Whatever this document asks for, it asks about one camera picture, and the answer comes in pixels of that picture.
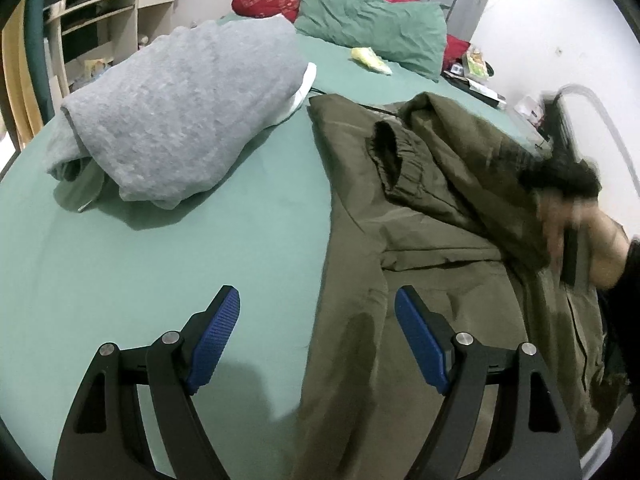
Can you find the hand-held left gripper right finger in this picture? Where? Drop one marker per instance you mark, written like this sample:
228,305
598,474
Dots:
420,340

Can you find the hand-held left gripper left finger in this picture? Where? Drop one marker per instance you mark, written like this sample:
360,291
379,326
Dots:
215,340

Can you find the olive green jacket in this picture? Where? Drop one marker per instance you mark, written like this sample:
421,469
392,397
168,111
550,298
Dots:
425,230

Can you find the person's right hand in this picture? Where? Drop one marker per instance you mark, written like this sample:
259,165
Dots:
602,245

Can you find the small red pillow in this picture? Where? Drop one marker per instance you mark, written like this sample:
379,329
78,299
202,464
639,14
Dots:
457,52

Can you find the dark green cloth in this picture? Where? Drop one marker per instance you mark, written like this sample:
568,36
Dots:
77,187

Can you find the small yellow cloth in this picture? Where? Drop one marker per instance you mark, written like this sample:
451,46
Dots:
370,60

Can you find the grey folded sweater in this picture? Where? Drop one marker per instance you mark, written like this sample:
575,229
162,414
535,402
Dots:
175,100

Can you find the green pillow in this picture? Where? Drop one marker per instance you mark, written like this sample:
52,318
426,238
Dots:
370,20

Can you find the white folded cloth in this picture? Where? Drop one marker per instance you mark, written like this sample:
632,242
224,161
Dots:
302,90

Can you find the clear plastic bag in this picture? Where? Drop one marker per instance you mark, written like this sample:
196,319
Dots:
97,67

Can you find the yellow curtain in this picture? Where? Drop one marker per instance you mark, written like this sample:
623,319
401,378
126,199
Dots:
20,75

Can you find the teal curtain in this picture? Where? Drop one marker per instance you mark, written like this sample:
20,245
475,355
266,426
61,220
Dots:
37,50

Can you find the beige computer desk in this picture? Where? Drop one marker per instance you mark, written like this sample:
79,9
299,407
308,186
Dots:
100,15

